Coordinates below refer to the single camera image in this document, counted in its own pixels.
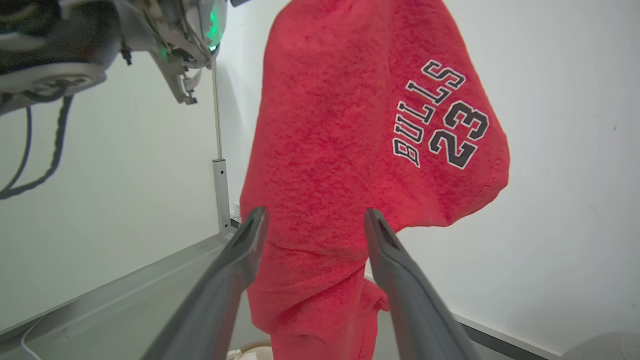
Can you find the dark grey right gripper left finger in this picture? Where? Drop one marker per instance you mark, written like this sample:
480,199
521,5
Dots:
215,300

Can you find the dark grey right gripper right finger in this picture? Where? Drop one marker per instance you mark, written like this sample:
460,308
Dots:
415,320

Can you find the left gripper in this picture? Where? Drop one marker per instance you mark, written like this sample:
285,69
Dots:
175,25

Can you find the red Bulls sports garment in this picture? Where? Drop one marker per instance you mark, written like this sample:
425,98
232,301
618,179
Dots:
340,125

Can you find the grey metal corner post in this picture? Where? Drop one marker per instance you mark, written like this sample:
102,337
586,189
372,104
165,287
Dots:
221,195

